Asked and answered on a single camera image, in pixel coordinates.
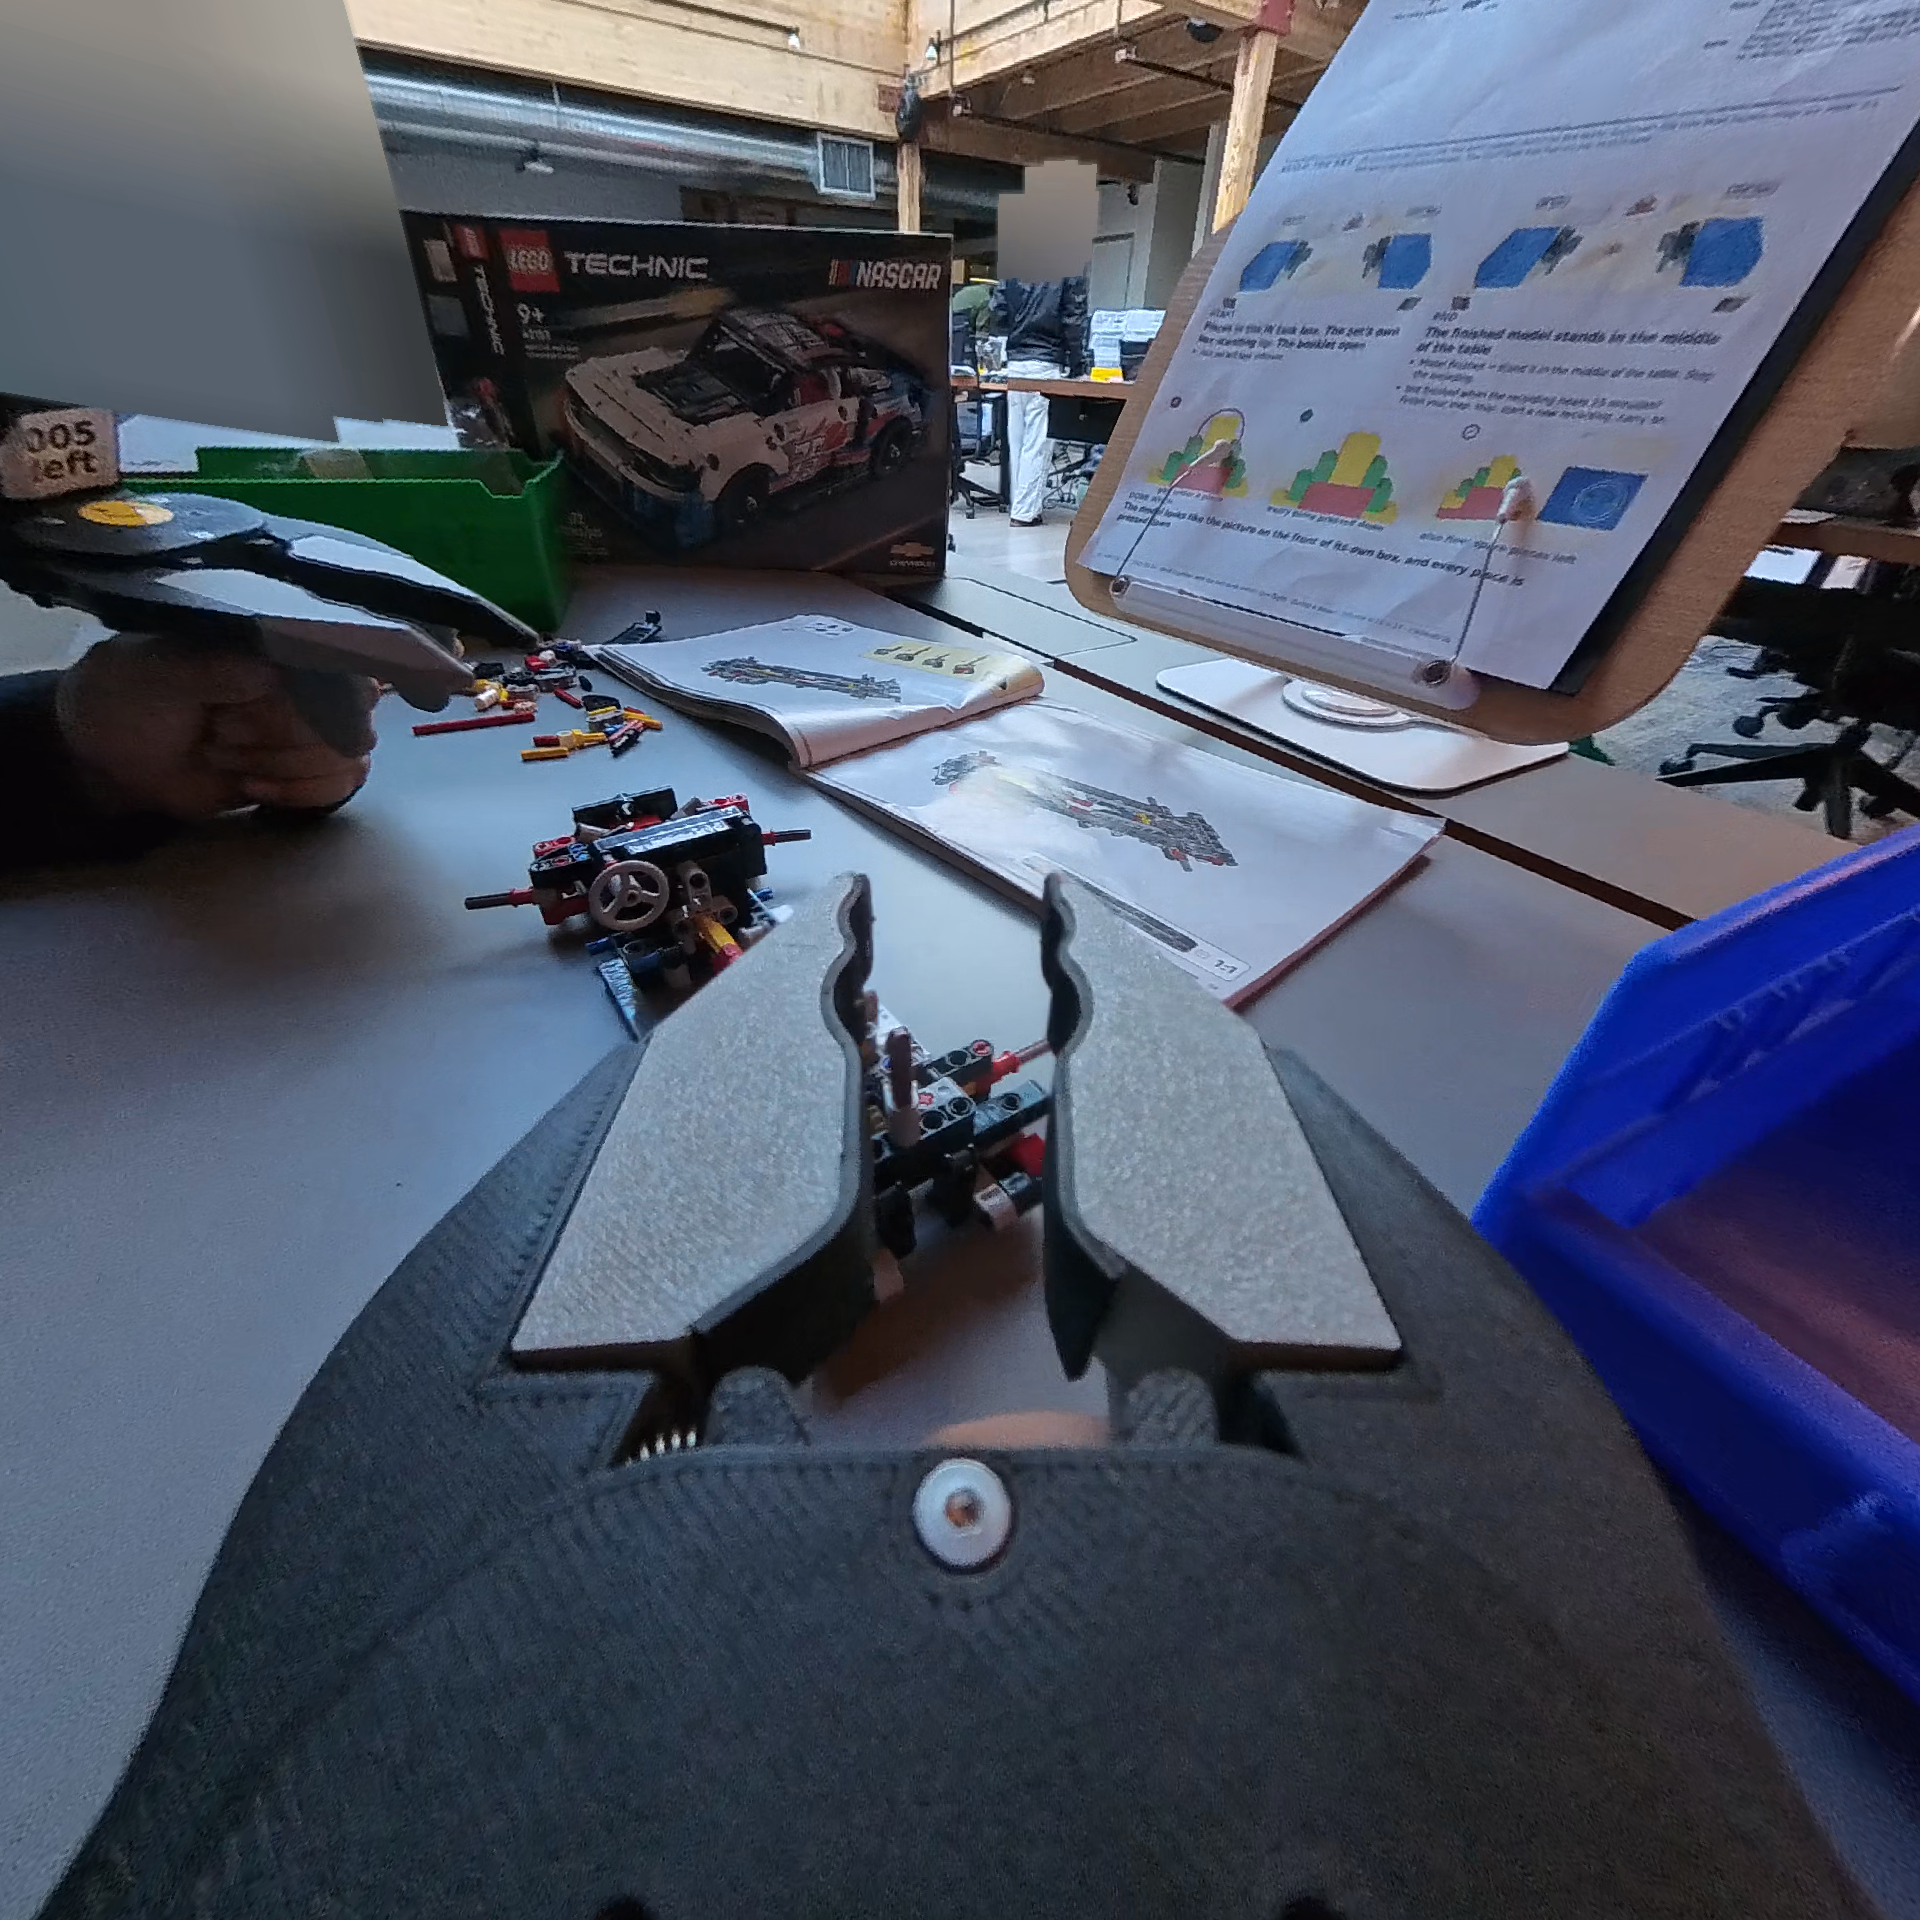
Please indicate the blue plastic bin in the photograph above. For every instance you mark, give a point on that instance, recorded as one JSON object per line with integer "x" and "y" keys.
{"x": 1724, "y": 1201}

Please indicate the heap of small toy bricks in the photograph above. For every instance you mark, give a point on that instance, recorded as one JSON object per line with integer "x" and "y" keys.
{"x": 580, "y": 704}

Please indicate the person's left hand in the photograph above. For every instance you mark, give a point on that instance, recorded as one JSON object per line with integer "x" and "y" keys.
{"x": 210, "y": 734}

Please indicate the printed instruction sheet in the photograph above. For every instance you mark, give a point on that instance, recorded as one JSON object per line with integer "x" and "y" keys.
{"x": 1516, "y": 329}

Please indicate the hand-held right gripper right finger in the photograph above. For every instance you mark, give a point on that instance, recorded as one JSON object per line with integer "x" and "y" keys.
{"x": 1220, "y": 1178}

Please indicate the black office chair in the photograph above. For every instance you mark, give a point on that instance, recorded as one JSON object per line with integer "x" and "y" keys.
{"x": 1823, "y": 704}

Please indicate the person's left forearm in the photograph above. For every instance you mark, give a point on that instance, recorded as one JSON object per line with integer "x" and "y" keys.
{"x": 32, "y": 772}

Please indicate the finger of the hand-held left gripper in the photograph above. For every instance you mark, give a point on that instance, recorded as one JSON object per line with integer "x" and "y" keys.
{"x": 382, "y": 579}
{"x": 340, "y": 647}

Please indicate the wooden document stand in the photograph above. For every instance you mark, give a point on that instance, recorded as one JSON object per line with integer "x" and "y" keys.
{"x": 1770, "y": 495}

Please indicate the black toy brick chassis model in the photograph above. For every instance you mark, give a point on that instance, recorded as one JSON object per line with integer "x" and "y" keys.
{"x": 944, "y": 1131}

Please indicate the blue toy brick beam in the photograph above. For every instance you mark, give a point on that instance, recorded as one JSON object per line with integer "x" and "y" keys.
{"x": 621, "y": 998}

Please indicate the toy car set box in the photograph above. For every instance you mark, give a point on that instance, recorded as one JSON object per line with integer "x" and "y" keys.
{"x": 704, "y": 388}

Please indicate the green plastic bin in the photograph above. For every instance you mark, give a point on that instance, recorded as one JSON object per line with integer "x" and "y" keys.
{"x": 406, "y": 518}

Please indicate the metal ventilation duct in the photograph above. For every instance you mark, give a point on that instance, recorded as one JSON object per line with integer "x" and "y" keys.
{"x": 599, "y": 132}

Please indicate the toy brick model with steering wheel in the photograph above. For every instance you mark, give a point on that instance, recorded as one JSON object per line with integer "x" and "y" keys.
{"x": 646, "y": 884}

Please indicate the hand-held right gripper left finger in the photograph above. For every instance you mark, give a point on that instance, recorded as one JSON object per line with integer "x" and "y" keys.
{"x": 704, "y": 1154}

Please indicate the open building instruction booklet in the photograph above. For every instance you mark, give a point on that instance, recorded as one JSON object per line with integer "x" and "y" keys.
{"x": 1109, "y": 819}

